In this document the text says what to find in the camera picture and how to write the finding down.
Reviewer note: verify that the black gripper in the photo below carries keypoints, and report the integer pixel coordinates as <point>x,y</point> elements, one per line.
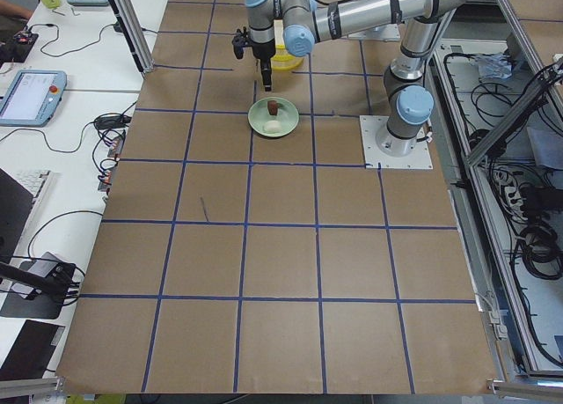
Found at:
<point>262,51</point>

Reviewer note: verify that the white steamed bun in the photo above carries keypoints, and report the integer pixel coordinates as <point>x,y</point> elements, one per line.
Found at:
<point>272,127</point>

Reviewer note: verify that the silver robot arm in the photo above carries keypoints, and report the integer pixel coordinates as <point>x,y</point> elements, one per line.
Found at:
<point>309,22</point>

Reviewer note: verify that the lower yellow bamboo steamer layer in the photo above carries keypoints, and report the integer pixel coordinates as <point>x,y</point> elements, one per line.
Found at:
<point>283,60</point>

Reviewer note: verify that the light green round plate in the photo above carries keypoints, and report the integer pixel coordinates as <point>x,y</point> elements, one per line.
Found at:
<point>288,116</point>

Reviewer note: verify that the black power adapter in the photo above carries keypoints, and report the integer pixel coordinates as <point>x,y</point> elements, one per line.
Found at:
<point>111,121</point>

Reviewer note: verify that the teach pendant with red button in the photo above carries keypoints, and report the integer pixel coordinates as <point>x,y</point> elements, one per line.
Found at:
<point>32,98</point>

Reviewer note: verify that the white keyboard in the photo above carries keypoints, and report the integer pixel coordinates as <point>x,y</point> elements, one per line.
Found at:
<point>38,182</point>

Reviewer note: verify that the black laptop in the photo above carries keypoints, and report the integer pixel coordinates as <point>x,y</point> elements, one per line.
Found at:
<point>16,206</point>

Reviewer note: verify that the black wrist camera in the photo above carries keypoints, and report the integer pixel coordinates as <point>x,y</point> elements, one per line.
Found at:
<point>240,42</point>

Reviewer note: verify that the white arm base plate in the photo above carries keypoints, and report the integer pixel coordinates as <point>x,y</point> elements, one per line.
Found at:
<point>387,33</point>
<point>381,150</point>

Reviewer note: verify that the aluminium frame post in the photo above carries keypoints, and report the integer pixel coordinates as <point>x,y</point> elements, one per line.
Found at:
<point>128,21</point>

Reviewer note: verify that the aluminium frame rail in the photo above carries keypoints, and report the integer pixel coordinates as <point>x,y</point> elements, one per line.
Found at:
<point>535,90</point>

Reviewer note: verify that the black camera on stand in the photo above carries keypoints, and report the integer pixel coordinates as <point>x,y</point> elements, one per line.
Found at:
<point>49,276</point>

